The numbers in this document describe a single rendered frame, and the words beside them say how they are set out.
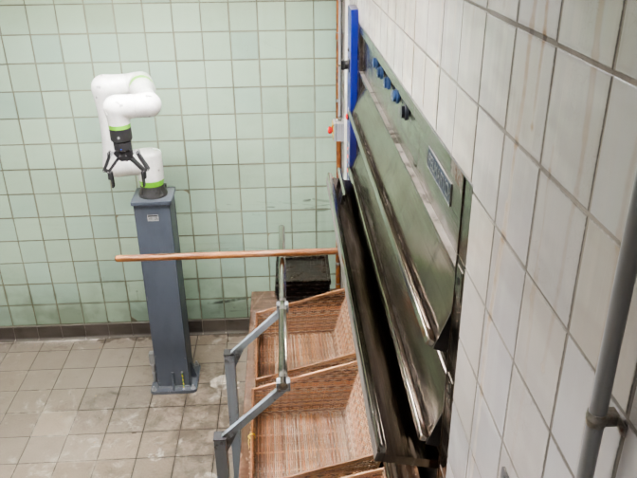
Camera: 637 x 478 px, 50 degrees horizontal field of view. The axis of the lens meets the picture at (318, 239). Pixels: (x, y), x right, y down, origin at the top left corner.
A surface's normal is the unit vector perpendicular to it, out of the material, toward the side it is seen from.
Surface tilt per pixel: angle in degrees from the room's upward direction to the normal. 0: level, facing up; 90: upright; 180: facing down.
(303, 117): 90
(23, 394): 0
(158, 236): 90
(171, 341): 90
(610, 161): 90
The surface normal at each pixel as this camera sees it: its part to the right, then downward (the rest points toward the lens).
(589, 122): -1.00, 0.04
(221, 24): 0.05, 0.44
